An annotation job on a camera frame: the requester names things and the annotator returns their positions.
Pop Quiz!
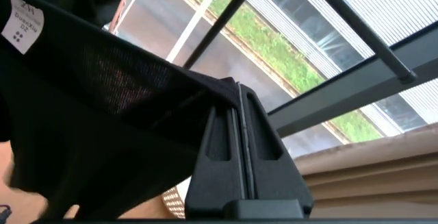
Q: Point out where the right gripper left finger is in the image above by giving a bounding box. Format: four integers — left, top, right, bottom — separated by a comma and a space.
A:
184, 105, 246, 219

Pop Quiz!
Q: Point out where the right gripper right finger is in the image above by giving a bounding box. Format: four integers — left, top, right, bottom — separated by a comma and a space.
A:
236, 82, 314, 219

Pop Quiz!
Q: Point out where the white laundry basket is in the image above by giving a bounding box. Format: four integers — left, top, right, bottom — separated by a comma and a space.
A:
160, 177, 192, 219

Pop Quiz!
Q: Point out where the black clothes rack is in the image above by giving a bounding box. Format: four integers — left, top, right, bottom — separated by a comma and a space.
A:
183, 0, 417, 84

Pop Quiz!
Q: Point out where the beige curtain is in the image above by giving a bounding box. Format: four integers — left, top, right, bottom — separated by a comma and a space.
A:
293, 123, 438, 219

